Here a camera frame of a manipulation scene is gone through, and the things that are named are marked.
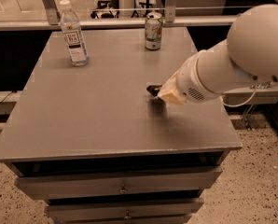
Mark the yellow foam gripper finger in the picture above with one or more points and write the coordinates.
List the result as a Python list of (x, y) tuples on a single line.
[(169, 93)]

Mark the black rxbar chocolate wrapper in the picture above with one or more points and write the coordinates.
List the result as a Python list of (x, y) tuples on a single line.
[(154, 91)]

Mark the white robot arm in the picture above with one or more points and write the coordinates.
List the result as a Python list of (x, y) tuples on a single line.
[(247, 57)]

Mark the green white 7up can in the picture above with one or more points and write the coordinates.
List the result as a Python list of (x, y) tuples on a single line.
[(153, 30)]

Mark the grey drawer cabinet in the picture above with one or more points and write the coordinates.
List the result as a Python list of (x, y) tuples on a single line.
[(99, 118)]

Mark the clear plastic water bottle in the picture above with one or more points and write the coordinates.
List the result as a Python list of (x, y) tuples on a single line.
[(73, 36)]

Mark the top grey drawer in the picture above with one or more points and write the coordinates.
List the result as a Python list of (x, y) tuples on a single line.
[(118, 183)]

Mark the grey drawer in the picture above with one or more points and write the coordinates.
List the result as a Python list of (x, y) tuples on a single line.
[(152, 211), (118, 183)]

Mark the metal window rail frame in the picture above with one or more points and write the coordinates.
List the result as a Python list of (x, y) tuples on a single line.
[(45, 14)]

